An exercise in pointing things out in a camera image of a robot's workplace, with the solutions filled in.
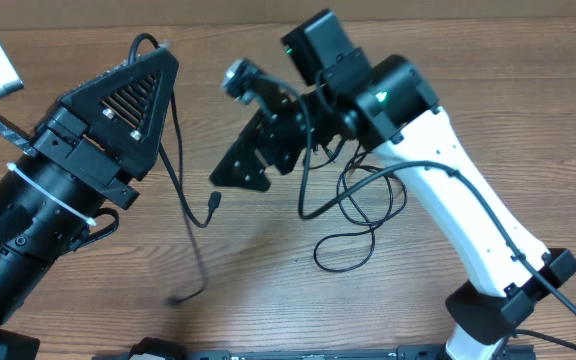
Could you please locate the black camera cable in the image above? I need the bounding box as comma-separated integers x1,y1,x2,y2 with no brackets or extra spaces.
67,207,120,254
252,72,576,357

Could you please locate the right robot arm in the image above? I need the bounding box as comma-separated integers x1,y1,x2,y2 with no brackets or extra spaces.
210,10,576,359

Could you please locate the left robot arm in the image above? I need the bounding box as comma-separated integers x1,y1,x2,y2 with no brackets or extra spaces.
0,48,179,359

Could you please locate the black left camera cable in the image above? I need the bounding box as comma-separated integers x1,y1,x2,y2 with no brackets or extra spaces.
67,207,120,254

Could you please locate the black right camera cable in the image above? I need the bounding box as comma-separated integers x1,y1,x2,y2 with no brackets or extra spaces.
252,72,576,357

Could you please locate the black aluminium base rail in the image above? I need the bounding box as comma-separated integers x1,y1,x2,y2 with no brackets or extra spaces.
93,337,450,360

